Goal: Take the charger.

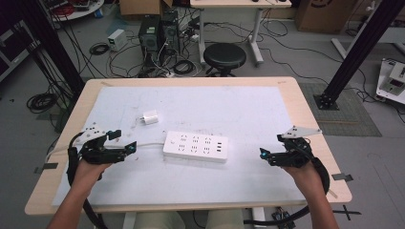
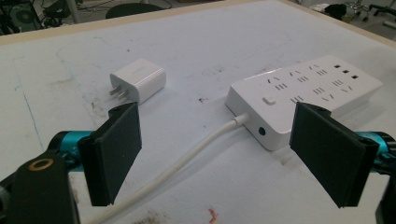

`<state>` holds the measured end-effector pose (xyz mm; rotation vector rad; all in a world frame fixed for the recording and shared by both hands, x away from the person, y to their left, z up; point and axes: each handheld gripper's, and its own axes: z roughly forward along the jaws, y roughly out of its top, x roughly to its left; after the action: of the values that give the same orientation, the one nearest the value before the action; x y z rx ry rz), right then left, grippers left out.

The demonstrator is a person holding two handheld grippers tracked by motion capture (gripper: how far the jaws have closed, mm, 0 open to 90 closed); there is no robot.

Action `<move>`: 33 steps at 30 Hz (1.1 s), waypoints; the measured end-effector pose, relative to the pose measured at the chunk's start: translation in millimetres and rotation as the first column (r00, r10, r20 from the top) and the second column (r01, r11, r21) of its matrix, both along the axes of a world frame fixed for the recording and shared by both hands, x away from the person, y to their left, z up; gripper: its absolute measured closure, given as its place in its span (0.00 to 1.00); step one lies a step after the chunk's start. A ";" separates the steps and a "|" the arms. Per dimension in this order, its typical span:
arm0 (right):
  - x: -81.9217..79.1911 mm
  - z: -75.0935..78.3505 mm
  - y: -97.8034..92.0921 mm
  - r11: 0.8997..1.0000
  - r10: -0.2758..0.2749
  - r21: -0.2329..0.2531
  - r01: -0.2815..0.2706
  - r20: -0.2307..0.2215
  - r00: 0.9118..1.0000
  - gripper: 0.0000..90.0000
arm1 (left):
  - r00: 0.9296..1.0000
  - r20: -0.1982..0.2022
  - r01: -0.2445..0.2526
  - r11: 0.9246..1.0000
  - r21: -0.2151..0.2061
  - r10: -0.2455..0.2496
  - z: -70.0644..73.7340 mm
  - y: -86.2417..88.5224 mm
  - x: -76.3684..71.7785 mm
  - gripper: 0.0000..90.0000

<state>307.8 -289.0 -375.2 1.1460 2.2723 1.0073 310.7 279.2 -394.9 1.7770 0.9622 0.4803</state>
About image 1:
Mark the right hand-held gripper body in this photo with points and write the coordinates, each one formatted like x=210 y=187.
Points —
x=294 y=156

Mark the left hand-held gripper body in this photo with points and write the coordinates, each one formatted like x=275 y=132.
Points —
x=95 y=149

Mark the white charger plug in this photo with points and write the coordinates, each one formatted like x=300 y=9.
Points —
x=151 y=117

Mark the white power strip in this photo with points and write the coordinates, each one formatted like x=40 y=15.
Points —
x=196 y=147

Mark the person's right hand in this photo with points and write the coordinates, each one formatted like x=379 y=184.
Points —
x=302 y=178

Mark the person's left hand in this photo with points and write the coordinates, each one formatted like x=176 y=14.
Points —
x=87 y=176

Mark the grey tape piece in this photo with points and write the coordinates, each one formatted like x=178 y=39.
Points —
x=49 y=166
x=342 y=177

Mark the white table leg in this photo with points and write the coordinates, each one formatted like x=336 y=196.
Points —
x=259 y=216
x=129 y=221

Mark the grey floor mat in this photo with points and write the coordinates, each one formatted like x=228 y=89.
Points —
x=350 y=117

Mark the white table mat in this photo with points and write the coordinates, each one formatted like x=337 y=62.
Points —
x=207 y=105

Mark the light wooden table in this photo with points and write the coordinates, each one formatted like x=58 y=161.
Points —
x=191 y=81

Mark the white power supply box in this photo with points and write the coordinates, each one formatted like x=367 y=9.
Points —
x=117 y=39

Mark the black round stool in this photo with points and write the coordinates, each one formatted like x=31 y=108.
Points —
x=224 y=56

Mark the black computer tower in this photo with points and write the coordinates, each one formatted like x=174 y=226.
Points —
x=170 y=31
x=149 y=39

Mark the white electronic device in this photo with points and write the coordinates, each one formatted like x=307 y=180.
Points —
x=391 y=81

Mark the round white table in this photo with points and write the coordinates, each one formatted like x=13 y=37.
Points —
x=79 y=11

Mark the large cardboard box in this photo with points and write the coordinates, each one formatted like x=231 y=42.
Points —
x=321 y=14

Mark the white desk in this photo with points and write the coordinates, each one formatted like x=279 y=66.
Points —
x=238 y=3

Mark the black metal post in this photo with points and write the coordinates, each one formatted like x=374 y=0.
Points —
x=54 y=47
x=359 y=54

